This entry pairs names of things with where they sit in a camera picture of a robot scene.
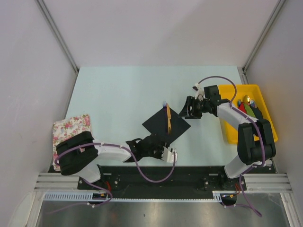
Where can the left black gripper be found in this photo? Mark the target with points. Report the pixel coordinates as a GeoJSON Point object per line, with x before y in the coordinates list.
{"type": "Point", "coordinates": [160, 146]}

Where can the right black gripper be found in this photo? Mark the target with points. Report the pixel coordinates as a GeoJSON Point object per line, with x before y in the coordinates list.
{"type": "Point", "coordinates": [190, 109]}

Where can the gold knife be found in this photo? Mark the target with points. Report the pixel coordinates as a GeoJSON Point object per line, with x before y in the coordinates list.
{"type": "Point", "coordinates": [169, 118]}

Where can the purple fork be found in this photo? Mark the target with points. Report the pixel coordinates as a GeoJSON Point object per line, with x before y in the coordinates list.
{"type": "Point", "coordinates": [164, 105]}

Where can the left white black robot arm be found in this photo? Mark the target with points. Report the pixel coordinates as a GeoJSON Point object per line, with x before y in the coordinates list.
{"type": "Point", "coordinates": [82, 154]}

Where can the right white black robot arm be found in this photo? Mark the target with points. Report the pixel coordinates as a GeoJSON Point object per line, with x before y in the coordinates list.
{"type": "Point", "coordinates": [255, 142]}

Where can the red rolled napkin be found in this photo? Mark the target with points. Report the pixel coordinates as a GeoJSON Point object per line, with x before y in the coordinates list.
{"type": "Point", "coordinates": [241, 106]}

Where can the green rolled napkin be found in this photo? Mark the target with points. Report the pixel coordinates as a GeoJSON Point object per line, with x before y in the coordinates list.
{"type": "Point", "coordinates": [249, 110]}

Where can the dark rolled napkin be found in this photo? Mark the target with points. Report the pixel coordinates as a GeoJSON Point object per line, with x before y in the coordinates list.
{"type": "Point", "coordinates": [258, 114]}

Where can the yellow plastic bin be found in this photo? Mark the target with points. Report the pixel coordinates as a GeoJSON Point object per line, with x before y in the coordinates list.
{"type": "Point", "coordinates": [254, 92]}

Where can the gold spoon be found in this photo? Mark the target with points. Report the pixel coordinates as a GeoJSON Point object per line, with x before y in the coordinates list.
{"type": "Point", "coordinates": [246, 99]}

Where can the floral cloth mat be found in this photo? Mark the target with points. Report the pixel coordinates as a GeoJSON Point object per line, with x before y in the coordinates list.
{"type": "Point", "coordinates": [67, 128]}

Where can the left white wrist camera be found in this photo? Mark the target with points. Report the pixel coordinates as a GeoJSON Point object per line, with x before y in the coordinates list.
{"type": "Point", "coordinates": [169, 155]}

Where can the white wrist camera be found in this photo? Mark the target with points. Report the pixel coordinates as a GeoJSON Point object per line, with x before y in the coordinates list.
{"type": "Point", "coordinates": [169, 155]}
{"type": "Point", "coordinates": [199, 91]}

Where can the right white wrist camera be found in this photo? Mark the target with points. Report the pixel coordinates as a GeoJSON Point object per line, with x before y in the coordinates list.
{"type": "Point", "coordinates": [199, 91]}

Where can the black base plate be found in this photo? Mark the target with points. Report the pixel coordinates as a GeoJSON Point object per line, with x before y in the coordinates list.
{"type": "Point", "coordinates": [181, 182]}

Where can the right corner aluminium post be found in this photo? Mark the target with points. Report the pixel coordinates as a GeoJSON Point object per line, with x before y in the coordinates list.
{"type": "Point", "coordinates": [265, 31]}

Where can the corner aluminium post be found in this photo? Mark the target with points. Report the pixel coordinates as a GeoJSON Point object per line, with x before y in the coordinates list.
{"type": "Point", "coordinates": [57, 34]}
{"type": "Point", "coordinates": [265, 31]}

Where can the white cable duct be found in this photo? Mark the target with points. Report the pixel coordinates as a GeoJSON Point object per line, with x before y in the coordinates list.
{"type": "Point", "coordinates": [95, 197]}

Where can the aluminium frame rail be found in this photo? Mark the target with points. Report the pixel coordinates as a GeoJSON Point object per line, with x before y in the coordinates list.
{"type": "Point", "coordinates": [255, 183]}

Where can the left corner aluminium post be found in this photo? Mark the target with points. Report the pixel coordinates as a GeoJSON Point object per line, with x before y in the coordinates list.
{"type": "Point", "coordinates": [57, 34]}

